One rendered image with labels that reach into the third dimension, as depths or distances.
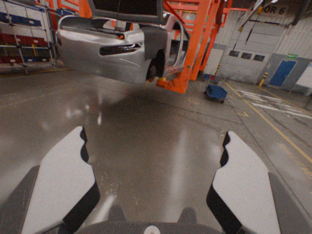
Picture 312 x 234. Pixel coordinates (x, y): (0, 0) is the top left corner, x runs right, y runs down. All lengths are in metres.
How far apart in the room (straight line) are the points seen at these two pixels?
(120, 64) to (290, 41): 12.93
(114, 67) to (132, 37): 0.46
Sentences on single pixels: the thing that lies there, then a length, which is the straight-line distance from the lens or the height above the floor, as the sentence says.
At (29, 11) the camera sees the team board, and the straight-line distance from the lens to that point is 6.56.
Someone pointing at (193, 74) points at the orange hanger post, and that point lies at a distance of 4.72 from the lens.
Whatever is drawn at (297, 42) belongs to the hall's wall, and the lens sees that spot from 14.03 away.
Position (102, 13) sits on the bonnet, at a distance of 3.44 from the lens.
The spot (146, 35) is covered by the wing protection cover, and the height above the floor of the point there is 1.43.
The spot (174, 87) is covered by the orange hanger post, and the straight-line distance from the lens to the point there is 2.88.
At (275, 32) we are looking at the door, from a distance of 13.37.
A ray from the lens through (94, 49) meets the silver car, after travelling 2.09.
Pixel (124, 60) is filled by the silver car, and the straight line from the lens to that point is 1.95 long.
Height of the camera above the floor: 1.30
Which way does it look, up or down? 29 degrees down
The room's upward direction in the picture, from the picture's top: 11 degrees clockwise
